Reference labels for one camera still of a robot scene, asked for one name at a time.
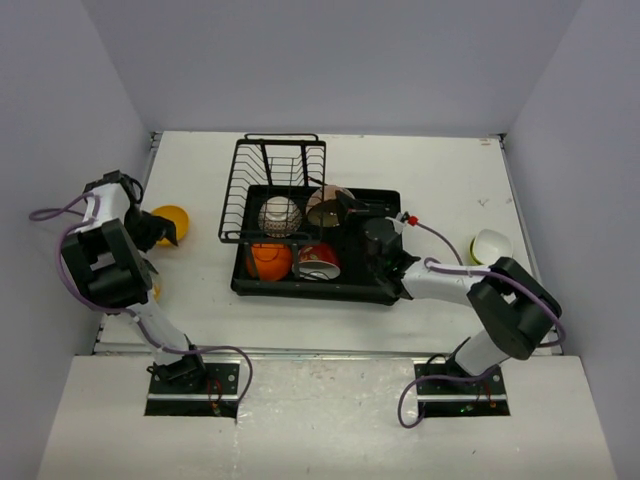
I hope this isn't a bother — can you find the pink flower bowl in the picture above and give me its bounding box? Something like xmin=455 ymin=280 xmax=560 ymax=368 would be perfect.
xmin=306 ymin=185 xmax=355 ymax=228

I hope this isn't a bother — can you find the yellow bowl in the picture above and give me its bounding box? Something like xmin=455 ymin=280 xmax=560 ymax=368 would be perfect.
xmin=152 ymin=205 xmax=190 ymax=245

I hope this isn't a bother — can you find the red bowl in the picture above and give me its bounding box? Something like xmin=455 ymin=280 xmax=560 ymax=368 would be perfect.
xmin=298 ymin=243 xmax=341 ymax=281

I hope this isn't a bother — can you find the lime green bowl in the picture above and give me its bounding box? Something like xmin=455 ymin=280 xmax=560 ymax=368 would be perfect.
xmin=475 ymin=229 xmax=513 ymax=265
xmin=469 ymin=237 xmax=487 ymax=265

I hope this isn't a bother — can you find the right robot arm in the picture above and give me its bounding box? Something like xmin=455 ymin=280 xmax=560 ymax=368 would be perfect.
xmin=336 ymin=193 xmax=566 ymax=393

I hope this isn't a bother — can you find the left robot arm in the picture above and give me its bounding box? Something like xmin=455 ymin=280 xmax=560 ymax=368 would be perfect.
xmin=57 ymin=170 xmax=208 ymax=393

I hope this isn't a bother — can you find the black drip tray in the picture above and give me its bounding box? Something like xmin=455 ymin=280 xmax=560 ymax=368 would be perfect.
xmin=219 ymin=185 xmax=396 ymax=305

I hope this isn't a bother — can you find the brown patterned bowl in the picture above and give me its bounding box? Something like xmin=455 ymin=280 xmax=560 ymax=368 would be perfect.
xmin=258 ymin=196 xmax=302 ymax=238

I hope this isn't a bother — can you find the orange bowl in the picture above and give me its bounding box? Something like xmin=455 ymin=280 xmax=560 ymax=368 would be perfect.
xmin=246 ymin=243 xmax=293 ymax=282

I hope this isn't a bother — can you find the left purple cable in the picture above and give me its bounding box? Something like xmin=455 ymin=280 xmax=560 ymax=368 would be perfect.
xmin=27 ymin=193 xmax=254 ymax=407

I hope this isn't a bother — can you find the black wire dish rack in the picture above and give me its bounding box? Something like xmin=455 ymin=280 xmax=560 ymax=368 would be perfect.
xmin=218 ymin=133 xmax=342 ymax=283

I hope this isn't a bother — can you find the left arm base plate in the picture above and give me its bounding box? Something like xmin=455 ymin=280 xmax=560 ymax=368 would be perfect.
xmin=148 ymin=362 xmax=240 ymax=401

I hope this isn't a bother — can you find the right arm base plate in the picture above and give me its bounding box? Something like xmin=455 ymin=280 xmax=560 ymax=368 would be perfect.
xmin=414 ymin=363 xmax=506 ymax=398

